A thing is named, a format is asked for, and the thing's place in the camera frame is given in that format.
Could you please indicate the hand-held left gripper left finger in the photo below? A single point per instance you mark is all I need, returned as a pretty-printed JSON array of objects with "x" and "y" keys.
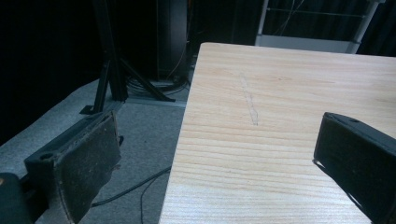
[{"x": 81, "y": 161}]

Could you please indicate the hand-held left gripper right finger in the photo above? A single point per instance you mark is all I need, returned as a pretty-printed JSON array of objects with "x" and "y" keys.
[{"x": 358, "y": 155}]

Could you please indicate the black metal stand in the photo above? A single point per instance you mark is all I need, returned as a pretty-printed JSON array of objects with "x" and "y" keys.
[{"x": 115, "y": 68}]

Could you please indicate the white metal rack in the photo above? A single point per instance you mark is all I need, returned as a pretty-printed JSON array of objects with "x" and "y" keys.
[{"x": 311, "y": 42}]

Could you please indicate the dark upright panel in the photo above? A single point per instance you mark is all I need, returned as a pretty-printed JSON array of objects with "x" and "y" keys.
[{"x": 172, "y": 37}]

